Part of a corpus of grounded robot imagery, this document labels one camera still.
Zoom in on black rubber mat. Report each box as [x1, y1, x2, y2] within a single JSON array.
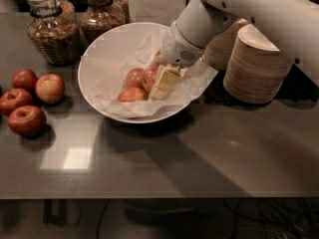
[[203, 66, 319, 106]]

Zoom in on glass granola jar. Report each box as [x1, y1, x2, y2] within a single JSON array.
[[80, 0, 127, 43], [27, 0, 80, 66]]

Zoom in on red apple middle left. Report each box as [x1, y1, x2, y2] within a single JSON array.
[[0, 89, 34, 116]]

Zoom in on red apple front left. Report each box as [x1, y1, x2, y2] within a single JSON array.
[[8, 106, 47, 138]]

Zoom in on back stack paper bowls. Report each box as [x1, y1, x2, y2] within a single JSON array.
[[202, 19, 248, 71]]

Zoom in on front stack paper bowls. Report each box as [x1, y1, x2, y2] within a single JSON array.
[[223, 24, 293, 105]]

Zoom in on black cable under table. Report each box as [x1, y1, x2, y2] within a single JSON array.
[[95, 198, 114, 239]]

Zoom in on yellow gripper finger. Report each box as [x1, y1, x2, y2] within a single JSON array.
[[151, 50, 162, 66], [151, 65, 180, 100]]

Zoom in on red apple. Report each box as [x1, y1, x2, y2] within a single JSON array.
[[8, 106, 47, 138], [11, 69, 38, 93], [0, 89, 34, 116]]

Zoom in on white sign card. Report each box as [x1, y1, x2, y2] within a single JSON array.
[[129, 0, 185, 26]]

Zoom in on stack paper bowls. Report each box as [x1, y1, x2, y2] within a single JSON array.
[[223, 24, 293, 105], [202, 19, 248, 71]]

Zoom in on yellow-red apple on table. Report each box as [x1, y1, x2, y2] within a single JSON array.
[[35, 74, 65, 105]]

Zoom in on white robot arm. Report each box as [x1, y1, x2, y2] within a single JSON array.
[[151, 0, 319, 84]]

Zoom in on left glass granola jar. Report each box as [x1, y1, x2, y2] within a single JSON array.
[[27, 0, 80, 66]]

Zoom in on white paper liner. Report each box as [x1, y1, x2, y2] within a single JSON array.
[[79, 27, 219, 120]]

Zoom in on red apple back left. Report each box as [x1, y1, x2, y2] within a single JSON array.
[[11, 69, 38, 93]]

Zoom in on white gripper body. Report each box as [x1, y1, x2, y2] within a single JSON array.
[[159, 22, 204, 68]]

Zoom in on right glass granola jar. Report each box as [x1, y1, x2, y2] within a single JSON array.
[[80, 0, 127, 43]]

